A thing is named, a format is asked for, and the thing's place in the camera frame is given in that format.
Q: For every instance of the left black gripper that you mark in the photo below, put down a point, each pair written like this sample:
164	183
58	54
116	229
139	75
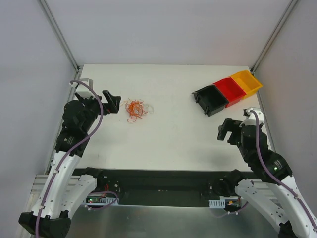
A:
104	104

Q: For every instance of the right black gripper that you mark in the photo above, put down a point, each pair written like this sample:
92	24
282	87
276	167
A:
233	129

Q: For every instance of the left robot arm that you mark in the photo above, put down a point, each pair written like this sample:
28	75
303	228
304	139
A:
51	215

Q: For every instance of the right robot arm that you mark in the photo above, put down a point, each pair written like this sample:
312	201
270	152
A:
291	218

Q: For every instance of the black plastic bin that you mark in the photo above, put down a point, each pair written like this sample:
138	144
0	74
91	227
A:
210	99

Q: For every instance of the red plastic bin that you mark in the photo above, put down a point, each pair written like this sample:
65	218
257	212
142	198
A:
230	90

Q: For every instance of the yellow plastic bin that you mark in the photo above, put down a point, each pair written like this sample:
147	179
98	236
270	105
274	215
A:
248	83

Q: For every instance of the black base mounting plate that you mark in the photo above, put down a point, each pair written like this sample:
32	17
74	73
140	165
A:
157	188

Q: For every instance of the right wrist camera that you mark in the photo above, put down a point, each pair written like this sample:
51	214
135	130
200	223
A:
252	115

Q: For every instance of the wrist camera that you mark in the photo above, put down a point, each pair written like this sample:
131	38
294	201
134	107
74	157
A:
252	115
83	91

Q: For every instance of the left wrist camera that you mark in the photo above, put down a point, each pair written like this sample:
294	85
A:
83	91

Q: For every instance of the right aluminium frame post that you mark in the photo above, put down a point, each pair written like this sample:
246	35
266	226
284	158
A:
273	36

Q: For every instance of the aluminium frame post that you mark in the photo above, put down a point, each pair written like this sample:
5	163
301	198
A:
273	36
58	34

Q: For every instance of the right white cable duct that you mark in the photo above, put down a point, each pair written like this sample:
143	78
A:
217	204

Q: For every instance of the white cable duct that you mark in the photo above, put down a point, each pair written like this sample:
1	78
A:
217	204
98	201

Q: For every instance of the left aluminium frame post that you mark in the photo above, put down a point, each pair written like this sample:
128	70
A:
58	34

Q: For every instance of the left white cable duct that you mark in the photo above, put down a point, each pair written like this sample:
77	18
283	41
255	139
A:
98	201

